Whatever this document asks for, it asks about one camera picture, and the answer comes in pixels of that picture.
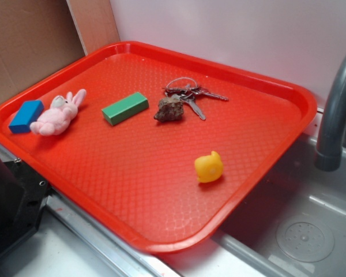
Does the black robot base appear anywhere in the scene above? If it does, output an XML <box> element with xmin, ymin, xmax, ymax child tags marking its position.
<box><xmin>0</xmin><ymin>159</ymin><xmax>49</xmax><ymax>258</ymax></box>

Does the green rectangular block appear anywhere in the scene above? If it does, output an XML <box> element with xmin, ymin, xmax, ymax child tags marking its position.
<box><xmin>101</xmin><ymin>92</ymin><xmax>149</xmax><ymax>126</ymax></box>

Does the blue rectangular block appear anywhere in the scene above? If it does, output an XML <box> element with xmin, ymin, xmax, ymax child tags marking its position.
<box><xmin>9</xmin><ymin>100</ymin><xmax>44</xmax><ymax>134</ymax></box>

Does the red plastic tray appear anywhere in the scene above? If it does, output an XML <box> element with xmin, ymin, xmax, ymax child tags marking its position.
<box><xmin>0</xmin><ymin>42</ymin><xmax>317</xmax><ymax>253</ymax></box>

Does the brown rock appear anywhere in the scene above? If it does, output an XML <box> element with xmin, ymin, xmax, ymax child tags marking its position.
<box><xmin>154</xmin><ymin>97</ymin><xmax>184</xmax><ymax>123</ymax></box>

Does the yellow rubber duck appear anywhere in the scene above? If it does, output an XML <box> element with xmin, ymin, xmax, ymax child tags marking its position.
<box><xmin>194</xmin><ymin>151</ymin><xmax>224</xmax><ymax>183</ymax></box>

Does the metal key bunch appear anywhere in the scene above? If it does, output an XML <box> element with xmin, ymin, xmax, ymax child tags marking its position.
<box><xmin>163</xmin><ymin>77</ymin><xmax>229</xmax><ymax>121</ymax></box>

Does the pink plush bunny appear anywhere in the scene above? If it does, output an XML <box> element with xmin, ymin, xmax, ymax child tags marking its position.
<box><xmin>29</xmin><ymin>89</ymin><xmax>87</xmax><ymax>136</ymax></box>

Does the grey toy faucet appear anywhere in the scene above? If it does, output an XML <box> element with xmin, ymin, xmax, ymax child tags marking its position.
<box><xmin>314</xmin><ymin>56</ymin><xmax>346</xmax><ymax>171</ymax></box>

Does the grey toy sink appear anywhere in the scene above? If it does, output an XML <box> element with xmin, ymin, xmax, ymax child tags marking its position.
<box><xmin>170</xmin><ymin>136</ymin><xmax>346</xmax><ymax>276</ymax></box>

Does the brown cardboard panel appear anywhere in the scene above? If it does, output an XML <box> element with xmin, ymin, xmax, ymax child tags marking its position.
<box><xmin>0</xmin><ymin>1</ymin><xmax>119</xmax><ymax>104</ymax></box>

